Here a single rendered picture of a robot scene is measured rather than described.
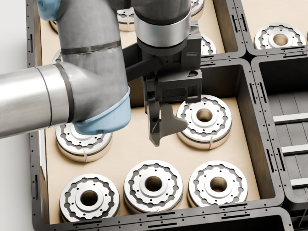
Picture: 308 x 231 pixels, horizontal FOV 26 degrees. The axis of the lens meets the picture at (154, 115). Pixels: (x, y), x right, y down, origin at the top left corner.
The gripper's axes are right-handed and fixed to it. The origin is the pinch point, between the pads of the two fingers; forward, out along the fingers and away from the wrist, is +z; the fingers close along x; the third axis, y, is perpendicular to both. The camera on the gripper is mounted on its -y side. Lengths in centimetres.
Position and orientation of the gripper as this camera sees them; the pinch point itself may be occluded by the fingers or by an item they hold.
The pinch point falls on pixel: (150, 126)
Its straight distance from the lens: 104.6
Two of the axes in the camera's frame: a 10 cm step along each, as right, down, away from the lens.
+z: 0.2, 6.5, 7.6
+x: -1.2, -7.6, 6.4
